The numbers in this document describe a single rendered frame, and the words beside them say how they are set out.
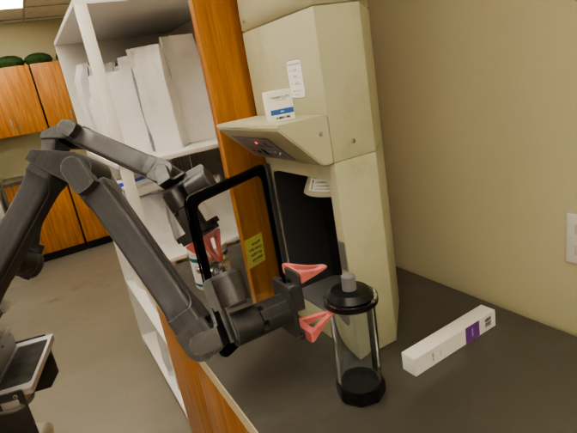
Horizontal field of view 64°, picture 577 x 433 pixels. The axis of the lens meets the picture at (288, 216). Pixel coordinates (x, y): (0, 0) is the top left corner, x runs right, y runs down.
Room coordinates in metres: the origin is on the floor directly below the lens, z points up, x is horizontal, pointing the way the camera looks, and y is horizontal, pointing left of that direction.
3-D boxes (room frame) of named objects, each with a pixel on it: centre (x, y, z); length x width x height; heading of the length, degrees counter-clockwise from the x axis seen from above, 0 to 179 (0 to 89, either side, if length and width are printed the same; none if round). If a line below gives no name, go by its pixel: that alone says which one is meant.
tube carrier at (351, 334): (0.81, -0.09, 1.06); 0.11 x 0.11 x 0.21
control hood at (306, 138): (1.04, 0.01, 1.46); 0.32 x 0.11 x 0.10; 27
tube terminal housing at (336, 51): (1.12, -0.15, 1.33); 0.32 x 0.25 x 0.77; 27
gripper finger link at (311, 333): (0.77, -0.01, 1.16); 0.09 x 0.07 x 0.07; 117
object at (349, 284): (0.81, -0.09, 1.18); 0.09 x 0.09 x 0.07
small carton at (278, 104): (0.98, -0.02, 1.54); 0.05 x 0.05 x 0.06; 12
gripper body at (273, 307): (0.74, 0.05, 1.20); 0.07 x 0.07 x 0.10; 27
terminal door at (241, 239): (1.07, 0.13, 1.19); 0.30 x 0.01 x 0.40; 147
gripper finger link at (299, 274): (0.77, -0.01, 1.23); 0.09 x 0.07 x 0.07; 117
